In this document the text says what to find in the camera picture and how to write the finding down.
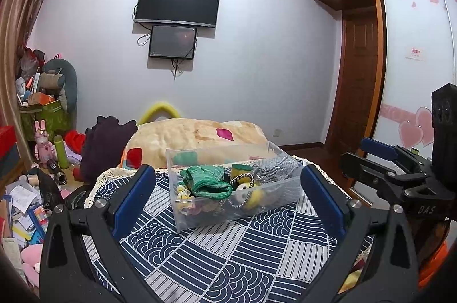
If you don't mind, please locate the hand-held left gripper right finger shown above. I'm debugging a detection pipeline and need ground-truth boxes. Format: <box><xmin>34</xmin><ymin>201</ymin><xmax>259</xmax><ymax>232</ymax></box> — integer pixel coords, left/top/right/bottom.
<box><xmin>300</xmin><ymin>164</ymin><xmax>419</xmax><ymax>303</ymax></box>

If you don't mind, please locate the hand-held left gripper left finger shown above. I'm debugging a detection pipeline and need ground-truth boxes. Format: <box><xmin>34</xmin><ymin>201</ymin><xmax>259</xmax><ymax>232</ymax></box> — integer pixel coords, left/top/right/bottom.
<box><xmin>39</xmin><ymin>164</ymin><xmax>158</xmax><ymax>303</ymax></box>

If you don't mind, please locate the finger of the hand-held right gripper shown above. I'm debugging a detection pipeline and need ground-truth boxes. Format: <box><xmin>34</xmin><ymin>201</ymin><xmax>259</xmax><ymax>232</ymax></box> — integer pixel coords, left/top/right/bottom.
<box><xmin>360</xmin><ymin>138</ymin><xmax>434</xmax><ymax>175</ymax></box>
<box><xmin>339</xmin><ymin>152</ymin><xmax>425</xmax><ymax>196</ymax></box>

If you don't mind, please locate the small yellow white toy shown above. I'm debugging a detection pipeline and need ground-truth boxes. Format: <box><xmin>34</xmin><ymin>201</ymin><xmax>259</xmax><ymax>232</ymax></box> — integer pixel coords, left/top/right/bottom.
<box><xmin>177</xmin><ymin>183</ymin><xmax>193</xmax><ymax>205</ymax></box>

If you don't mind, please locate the grey striped cloth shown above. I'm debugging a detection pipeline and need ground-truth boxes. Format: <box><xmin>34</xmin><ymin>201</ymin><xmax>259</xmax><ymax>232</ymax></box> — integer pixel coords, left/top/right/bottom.
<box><xmin>250</xmin><ymin>152</ymin><xmax>301</xmax><ymax>184</ymax></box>

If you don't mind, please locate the yellow plush doll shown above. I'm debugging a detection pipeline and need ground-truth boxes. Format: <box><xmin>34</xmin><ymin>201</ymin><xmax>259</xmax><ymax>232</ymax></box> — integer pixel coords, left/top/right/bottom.
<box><xmin>234</xmin><ymin>174</ymin><xmax>266</xmax><ymax>210</ymax></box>

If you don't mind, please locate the green knitted glove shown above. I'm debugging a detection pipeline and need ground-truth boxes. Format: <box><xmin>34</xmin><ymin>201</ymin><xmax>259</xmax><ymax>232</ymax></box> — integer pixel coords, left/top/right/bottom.
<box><xmin>179</xmin><ymin>165</ymin><xmax>232</xmax><ymax>199</ymax></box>

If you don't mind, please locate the clear plastic storage box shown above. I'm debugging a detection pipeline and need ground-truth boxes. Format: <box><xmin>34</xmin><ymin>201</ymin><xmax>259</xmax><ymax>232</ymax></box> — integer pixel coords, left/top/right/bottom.
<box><xmin>165</xmin><ymin>141</ymin><xmax>305</xmax><ymax>232</ymax></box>

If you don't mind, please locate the yellow green sponge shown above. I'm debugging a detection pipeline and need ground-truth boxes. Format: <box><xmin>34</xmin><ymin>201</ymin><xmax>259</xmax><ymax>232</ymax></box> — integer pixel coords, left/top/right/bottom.
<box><xmin>231</xmin><ymin>163</ymin><xmax>255</xmax><ymax>178</ymax></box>

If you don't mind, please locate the beaded bracelet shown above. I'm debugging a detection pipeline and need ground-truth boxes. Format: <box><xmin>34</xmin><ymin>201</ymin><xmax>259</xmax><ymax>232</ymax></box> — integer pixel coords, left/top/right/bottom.
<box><xmin>219</xmin><ymin>194</ymin><xmax>252</xmax><ymax>210</ymax></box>

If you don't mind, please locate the dark purple garment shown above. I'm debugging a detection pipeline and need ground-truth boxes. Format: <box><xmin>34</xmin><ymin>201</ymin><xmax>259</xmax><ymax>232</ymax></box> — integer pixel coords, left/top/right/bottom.
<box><xmin>80</xmin><ymin>115</ymin><xmax>138</xmax><ymax>184</ymax></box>

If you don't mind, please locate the orange cloth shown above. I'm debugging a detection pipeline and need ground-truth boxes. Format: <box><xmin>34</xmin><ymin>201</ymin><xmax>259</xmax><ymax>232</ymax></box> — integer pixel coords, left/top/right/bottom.
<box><xmin>418</xmin><ymin>240</ymin><xmax>451</xmax><ymax>289</ymax></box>

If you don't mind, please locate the wooden door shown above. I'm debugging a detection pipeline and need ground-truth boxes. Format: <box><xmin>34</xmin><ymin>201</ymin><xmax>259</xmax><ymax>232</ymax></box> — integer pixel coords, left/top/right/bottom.
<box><xmin>321</xmin><ymin>10</ymin><xmax>381</xmax><ymax>161</ymax></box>

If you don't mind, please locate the cream printed blanket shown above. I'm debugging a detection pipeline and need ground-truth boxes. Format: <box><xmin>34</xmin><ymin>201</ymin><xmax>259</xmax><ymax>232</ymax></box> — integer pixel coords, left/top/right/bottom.
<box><xmin>121</xmin><ymin>119</ymin><xmax>272</xmax><ymax>170</ymax></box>

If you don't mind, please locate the black flashlight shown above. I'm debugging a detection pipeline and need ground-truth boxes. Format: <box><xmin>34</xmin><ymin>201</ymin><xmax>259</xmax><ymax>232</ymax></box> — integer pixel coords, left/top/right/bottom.
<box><xmin>48</xmin><ymin>160</ymin><xmax>68</xmax><ymax>186</ymax></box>

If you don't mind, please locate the red cloth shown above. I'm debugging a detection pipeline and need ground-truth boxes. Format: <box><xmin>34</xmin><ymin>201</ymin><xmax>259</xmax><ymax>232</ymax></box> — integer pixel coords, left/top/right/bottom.
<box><xmin>64</xmin><ymin>130</ymin><xmax>86</xmax><ymax>154</ymax></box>

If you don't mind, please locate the green bottle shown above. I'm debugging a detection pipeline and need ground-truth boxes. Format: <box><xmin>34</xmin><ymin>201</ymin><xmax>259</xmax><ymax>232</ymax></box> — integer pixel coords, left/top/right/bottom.
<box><xmin>53</xmin><ymin>135</ymin><xmax>70</xmax><ymax>170</ymax></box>

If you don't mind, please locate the black bag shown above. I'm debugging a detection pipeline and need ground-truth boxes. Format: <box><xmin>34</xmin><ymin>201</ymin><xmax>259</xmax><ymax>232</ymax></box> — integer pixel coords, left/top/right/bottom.
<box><xmin>34</xmin><ymin>167</ymin><xmax>65</xmax><ymax>211</ymax></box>

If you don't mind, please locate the yellow hoop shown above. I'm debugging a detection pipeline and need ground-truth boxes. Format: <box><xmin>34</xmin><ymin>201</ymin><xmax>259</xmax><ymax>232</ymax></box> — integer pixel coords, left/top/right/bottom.
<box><xmin>137</xmin><ymin>102</ymin><xmax>181</xmax><ymax>127</ymax></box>

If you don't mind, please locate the blue white wave-patterned cloth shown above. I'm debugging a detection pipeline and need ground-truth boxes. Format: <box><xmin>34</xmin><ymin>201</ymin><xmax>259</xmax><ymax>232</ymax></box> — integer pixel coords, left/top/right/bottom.
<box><xmin>84</xmin><ymin>169</ymin><xmax>374</xmax><ymax>303</ymax></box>

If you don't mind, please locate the pink rabbit toy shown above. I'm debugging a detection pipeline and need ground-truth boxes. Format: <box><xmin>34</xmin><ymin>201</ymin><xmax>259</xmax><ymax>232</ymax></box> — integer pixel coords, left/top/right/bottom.
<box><xmin>34</xmin><ymin>119</ymin><xmax>54</xmax><ymax>168</ymax></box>

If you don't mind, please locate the pile of papers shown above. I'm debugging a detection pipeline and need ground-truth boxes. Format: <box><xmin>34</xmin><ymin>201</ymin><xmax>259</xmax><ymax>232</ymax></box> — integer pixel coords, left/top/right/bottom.
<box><xmin>0</xmin><ymin>178</ymin><xmax>51</xmax><ymax>250</ymax></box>

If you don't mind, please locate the green cardboard box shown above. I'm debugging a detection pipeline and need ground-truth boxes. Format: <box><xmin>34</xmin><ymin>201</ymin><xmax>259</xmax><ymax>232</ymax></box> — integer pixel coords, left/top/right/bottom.
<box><xmin>19</xmin><ymin>99</ymin><xmax>72</xmax><ymax>143</ymax></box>

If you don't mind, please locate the pink plush toy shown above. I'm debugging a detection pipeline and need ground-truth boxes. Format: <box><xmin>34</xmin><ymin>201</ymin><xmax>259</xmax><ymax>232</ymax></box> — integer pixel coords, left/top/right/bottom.
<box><xmin>19</xmin><ymin>244</ymin><xmax>45</xmax><ymax>289</ymax></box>

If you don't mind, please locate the white sliding wardrobe door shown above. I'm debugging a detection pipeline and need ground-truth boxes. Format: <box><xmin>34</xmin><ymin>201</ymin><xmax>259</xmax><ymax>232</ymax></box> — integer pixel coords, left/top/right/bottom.
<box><xmin>352</xmin><ymin>0</ymin><xmax>457</xmax><ymax>189</ymax></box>

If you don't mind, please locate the grey plush shark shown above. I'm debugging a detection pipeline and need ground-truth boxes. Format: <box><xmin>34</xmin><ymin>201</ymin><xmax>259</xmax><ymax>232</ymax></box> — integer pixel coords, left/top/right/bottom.
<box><xmin>39</xmin><ymin>58</ymin><xmax>78</xmax><ymax>114</ymax></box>

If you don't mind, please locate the red box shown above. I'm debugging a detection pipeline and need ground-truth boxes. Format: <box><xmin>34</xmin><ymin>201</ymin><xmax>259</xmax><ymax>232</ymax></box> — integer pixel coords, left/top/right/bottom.
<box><xmin>0</xmin><ymin>126</ymin><xmax>18</xmax><ymax>161</ymax></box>

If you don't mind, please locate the pile of assorted toys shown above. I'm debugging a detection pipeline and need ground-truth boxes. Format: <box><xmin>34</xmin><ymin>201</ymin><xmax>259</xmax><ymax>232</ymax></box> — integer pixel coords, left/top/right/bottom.
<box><xmin>15</xmin><ymin>46</ymin><xmax>59</xmax><ymax>107</ymax></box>

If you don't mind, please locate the striped brown curtain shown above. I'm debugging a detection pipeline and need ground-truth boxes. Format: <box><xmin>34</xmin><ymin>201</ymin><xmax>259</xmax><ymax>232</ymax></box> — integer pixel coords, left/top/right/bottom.
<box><xmin>0</xmin><ymin>0</ymin><xmax>70</xmax><ymax>161</ymax></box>

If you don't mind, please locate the small black wall monitor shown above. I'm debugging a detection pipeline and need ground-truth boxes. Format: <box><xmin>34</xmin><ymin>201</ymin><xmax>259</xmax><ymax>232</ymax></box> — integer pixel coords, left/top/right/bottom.
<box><xmin>148</xmin><ymin>24</ymin><xmax>198</xmax><ymax>60</ymax></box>

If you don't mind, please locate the black wall television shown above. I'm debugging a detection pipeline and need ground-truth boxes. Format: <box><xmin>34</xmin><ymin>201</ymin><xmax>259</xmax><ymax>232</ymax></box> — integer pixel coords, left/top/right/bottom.
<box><xmin>133</xmin><ymin>0</ymin><xmax>221</xmax><ymax>28</ymax></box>

